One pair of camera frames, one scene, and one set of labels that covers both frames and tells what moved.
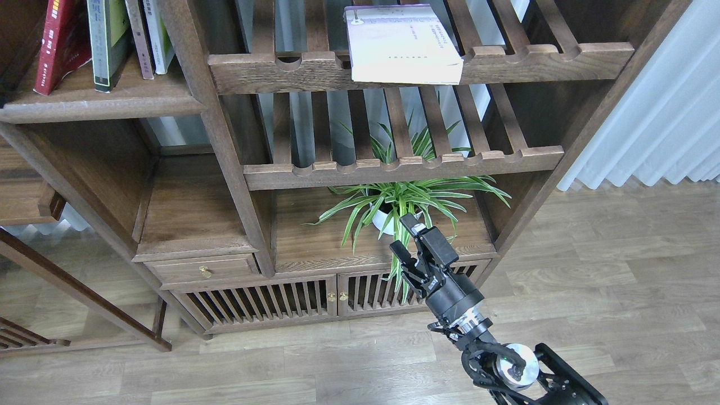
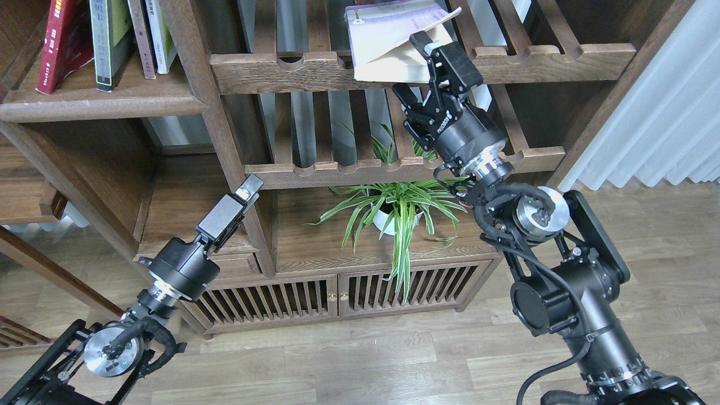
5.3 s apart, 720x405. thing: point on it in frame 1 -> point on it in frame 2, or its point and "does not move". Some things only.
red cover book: [66, 43] does not move
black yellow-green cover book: [110, 34] does not move
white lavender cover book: [408, 43] does not move
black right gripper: [446, 293] -> [462, 135]
